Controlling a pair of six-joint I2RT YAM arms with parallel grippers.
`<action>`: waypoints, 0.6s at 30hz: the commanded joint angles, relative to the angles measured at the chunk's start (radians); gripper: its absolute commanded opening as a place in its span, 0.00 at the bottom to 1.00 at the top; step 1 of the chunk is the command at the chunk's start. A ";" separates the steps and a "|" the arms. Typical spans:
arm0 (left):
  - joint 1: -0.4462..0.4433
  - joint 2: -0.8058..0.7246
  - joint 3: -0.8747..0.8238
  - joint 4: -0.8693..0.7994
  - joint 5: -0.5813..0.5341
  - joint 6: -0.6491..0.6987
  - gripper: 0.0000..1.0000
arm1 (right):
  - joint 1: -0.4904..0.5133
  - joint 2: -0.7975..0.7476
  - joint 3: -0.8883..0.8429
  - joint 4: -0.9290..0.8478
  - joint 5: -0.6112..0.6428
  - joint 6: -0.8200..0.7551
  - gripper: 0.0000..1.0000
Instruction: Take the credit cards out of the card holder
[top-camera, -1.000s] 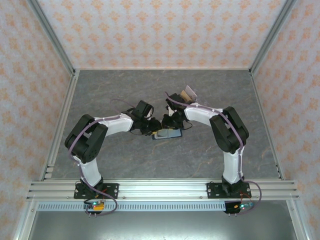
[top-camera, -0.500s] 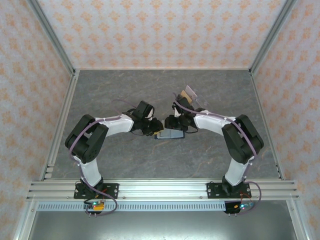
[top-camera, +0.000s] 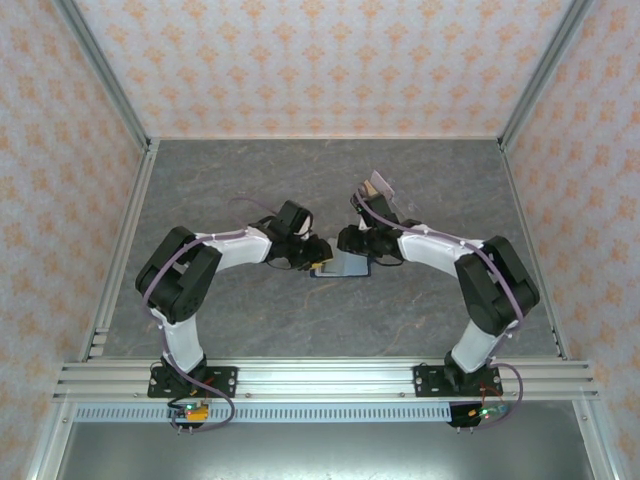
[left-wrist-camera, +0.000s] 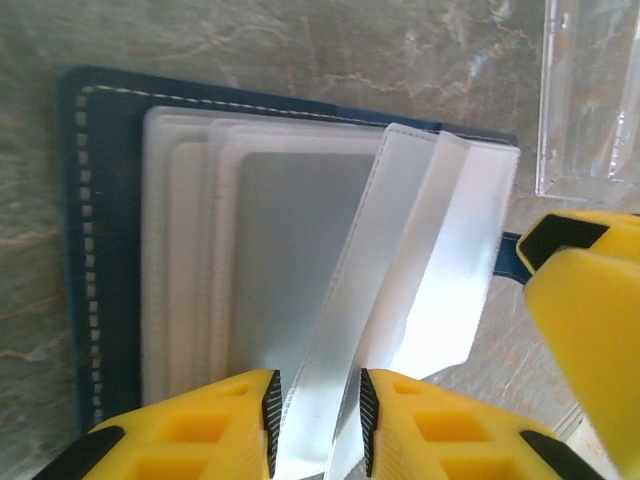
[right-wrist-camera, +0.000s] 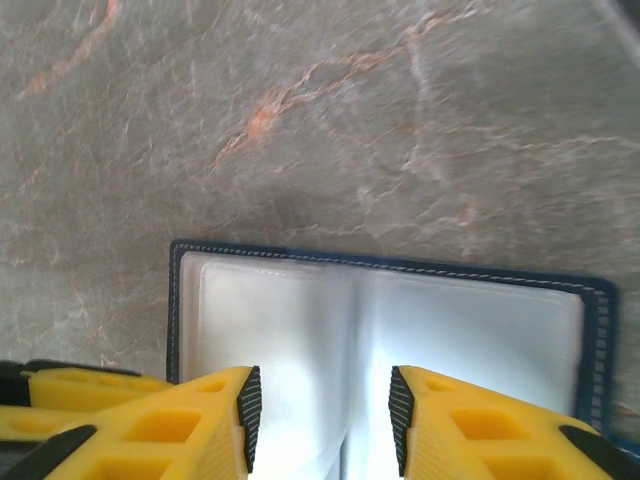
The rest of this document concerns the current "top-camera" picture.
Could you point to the short aluminium frame post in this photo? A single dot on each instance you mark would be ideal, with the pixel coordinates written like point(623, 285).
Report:
point(597, 445)
point(50, 445)

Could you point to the navy blue card holder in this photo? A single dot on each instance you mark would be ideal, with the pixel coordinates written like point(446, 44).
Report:
point(345, 267)

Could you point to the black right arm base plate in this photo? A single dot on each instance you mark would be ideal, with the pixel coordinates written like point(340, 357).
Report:
point(425, 382)

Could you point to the right controller board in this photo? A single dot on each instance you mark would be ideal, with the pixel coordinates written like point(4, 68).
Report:
point(487, 412)

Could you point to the aluminium table side rail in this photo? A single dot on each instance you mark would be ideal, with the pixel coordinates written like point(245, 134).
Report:
point(120, 250)
point(532, 250)

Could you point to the pink and white card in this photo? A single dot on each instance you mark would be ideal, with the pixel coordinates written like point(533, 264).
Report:
point(382, 182)

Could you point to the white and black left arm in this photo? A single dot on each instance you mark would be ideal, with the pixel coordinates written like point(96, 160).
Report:
point(235, 250)

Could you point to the left controller board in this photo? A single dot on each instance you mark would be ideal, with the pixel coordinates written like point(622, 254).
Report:
point(192, 412)

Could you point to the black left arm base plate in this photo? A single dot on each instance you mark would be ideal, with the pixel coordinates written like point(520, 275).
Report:
point(225, 382)

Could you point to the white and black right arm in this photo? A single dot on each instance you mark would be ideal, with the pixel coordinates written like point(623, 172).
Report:
point(430, 250)

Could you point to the grey metal sheet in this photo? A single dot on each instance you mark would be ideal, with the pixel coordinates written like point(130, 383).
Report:
point(325, 455)

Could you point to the long aluminium mounting rail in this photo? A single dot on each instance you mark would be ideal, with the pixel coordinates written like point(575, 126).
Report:
point(325, 380)

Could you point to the controller board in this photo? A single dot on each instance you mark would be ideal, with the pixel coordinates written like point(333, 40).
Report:
point(487, 412)
point(192, 412)

